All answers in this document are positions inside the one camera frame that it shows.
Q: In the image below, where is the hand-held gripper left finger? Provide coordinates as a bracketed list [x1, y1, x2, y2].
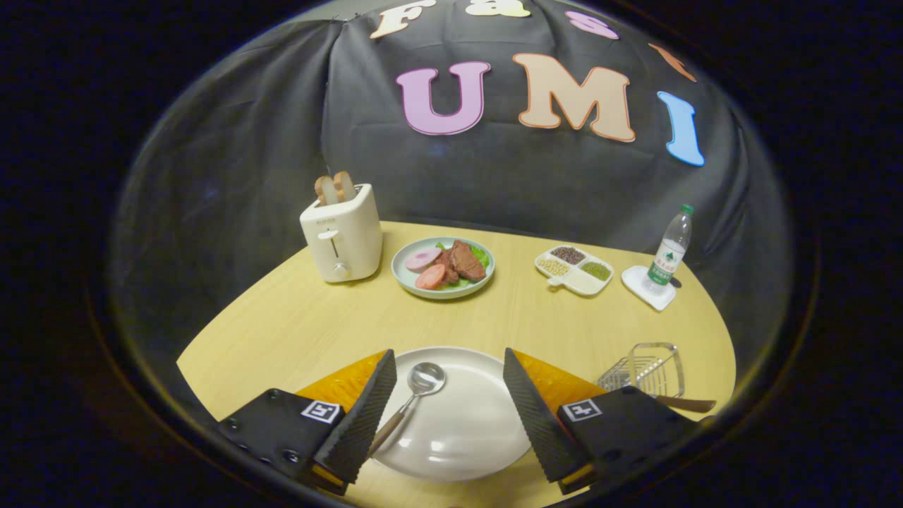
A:
[215, 349, 398, 496]

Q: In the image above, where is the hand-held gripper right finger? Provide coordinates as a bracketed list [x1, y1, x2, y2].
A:
[502, 347, 713, 496]

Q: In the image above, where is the wooden-handled metal spoon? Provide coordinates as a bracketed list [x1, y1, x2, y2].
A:
[365, 362, 447, 459]

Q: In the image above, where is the large white plate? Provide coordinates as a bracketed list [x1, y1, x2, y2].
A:
[367, 346, 537, 483]

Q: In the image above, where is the white divided grain dish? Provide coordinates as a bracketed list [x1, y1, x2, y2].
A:
[534, 244, 615, 297]

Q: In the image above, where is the pale green food plate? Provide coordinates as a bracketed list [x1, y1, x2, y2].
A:
[391, 236, 496, 301]

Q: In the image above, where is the white square coaster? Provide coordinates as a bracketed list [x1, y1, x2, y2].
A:
[621, 265, 678, 312]

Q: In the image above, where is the brown cooked meat piece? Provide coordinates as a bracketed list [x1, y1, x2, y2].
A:
[436, 240, 487, 284]

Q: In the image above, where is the green lettuce leaf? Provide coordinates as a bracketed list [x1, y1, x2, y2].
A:
[435, 242, 491, 286]

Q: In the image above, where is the pink ham slice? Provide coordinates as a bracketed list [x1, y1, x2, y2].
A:
[405, 247, 443, 273]

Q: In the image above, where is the white toaster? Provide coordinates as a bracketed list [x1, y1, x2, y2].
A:
[299, 183, 384, 284]

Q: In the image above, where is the clear plastic water bottle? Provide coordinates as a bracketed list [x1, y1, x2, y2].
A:
[641, 204, 695, 296]

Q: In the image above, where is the metal wire cutlery basket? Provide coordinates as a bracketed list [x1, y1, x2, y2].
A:
[598, 342, 686, 400]

